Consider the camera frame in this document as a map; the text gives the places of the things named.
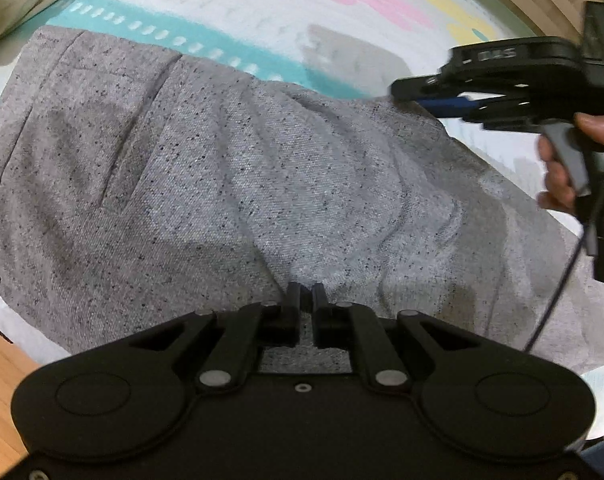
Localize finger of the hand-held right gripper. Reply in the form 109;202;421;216
390;75;465;103
417;96;538;131

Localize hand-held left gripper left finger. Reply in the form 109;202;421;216
124;281;303;395

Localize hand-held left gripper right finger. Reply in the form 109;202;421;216
312;282;489;395

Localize grey pants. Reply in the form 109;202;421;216
0;25;604;376

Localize person's right hand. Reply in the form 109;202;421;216
537;112;604;213

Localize floral bed sheet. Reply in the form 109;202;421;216
0;0;604;441

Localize black cable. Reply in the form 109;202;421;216
523;195;600;353

